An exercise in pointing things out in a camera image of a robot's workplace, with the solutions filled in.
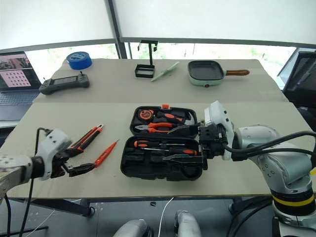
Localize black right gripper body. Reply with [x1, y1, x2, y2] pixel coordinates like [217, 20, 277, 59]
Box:
[197, 120, 226, 171]

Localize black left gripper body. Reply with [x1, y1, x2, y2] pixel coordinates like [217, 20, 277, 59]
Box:
[50, 150, 69, 179]

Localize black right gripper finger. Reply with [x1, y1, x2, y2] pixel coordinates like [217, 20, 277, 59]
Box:
[167, 124, 199, 136]
[161, 154, 204, 164]

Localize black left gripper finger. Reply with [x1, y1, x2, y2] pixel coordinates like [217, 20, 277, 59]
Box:
[62, 146, 84, 158]
[63, 162, 96, 178]

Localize black plastic tool case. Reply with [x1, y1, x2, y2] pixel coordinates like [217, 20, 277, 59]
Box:
[120, 104, 205, 183]

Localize black orange long screwdriver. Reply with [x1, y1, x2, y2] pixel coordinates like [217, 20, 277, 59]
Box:
[142, 146, 199, 157]

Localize orange black utility knife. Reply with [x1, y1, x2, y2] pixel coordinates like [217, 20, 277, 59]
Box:
[70, 124, 105, 152]

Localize black orange claw hammer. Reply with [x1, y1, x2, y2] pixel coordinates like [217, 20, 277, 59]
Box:
[153, 109, 198, 127]

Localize orange voltage tester pen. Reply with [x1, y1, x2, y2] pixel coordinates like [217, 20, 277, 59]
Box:
[94, 139, 120, 169]

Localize orange black tape measure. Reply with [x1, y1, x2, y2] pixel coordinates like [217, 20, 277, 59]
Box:
[137, 109, 156, 122]

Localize green electric frying pan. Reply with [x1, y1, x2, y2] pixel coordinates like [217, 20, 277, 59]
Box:
[187, 60, 251, 89]

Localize light green sheathed knife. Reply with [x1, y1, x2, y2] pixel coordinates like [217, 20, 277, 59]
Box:
[151, 61, 180, 82]

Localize grey rounded robot leg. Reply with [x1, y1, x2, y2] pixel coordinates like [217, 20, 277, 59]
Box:
[112, 218, 149, 237]
[173, 210, 202, 237]

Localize grey handheld remote controller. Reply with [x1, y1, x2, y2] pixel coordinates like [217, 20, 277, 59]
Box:
[39, 71, 90, 96]

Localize black metal hanger stand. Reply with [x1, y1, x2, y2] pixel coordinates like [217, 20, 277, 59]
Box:
[134, 39, 159, 79]

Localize open laptop computer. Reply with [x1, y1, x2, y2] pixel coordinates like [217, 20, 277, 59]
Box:
[0, 51, 42, 121]

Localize blue tape roll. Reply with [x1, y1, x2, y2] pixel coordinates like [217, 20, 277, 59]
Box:
[66, 51, 93, 70]

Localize black mesh office chair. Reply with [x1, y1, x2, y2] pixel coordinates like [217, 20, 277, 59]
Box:
[276, 47, 316, 111]

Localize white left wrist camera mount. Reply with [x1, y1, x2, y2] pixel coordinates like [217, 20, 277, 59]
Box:
[35, 128, 73, 181]

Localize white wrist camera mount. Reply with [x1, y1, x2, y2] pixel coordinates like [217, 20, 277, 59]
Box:
[203, 100, 238, 161]
[35, 128, 73, 181]

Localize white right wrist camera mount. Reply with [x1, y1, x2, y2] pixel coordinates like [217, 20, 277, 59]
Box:
[203, 100, 238, 161]

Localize orange handled pliers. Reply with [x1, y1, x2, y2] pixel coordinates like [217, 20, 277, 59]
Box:
[135, 122, 174, 134]

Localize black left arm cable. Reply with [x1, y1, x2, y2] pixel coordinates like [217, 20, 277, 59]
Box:
[4, 127, 53, 237]

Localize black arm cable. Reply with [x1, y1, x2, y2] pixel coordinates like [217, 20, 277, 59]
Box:
[4, 127, 53, 237]
[223, 130, 316, 161]

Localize black table leg frame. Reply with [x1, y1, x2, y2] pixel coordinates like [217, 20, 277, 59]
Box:
[6, 197, 96, 218]

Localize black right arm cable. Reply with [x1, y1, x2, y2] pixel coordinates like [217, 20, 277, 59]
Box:
[223, 130, 316, 161]

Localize thin white cable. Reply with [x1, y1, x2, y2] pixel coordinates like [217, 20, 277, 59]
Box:
[158, 197, 175, 237]

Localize dark window frame post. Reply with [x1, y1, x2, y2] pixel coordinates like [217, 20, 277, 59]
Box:
[107, 0, 133, 60]

